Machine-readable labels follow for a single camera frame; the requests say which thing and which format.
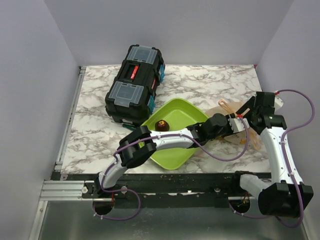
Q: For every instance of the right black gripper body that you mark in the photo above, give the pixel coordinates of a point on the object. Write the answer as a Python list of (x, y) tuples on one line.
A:
[(250, 115)]

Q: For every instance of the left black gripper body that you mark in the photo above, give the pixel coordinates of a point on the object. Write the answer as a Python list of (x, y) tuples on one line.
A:
[(226, 131)]

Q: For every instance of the translucent orange plastic bag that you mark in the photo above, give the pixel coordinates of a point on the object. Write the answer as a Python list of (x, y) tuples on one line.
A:
[(226, 108)]

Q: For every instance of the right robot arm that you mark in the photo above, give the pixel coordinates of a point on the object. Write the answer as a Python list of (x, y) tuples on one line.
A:
[(286, 195)]

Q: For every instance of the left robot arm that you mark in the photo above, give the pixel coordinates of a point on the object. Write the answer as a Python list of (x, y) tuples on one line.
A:
[(137, 147)]

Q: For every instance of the dark red fake apple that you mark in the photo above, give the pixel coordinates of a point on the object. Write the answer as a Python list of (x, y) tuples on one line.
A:
[(162, 126)]

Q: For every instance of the green plastic tray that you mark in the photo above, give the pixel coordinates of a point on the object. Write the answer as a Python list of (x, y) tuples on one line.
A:
[(178, 113)]

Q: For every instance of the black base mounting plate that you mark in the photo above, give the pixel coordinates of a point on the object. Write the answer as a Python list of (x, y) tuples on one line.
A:
[(195, 190)]

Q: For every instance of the black plastic toolbox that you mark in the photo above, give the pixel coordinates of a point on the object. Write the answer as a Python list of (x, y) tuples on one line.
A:
[(131, 98)]

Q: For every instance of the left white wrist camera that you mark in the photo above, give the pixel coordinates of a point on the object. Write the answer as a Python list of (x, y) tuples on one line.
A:
[(238, 124)]

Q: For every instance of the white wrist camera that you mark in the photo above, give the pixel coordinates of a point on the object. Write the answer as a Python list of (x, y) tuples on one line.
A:
[(238, 124), (278, 102)]

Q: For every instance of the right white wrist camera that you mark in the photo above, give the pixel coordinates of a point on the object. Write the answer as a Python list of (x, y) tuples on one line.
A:
[(278, 102)]

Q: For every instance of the green handled screwdriver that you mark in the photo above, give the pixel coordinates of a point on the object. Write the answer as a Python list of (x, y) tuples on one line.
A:
[(128, 126)]

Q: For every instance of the aluminium extrusion rail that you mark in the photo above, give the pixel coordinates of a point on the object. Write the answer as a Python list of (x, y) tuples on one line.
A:
[(54, 190)]

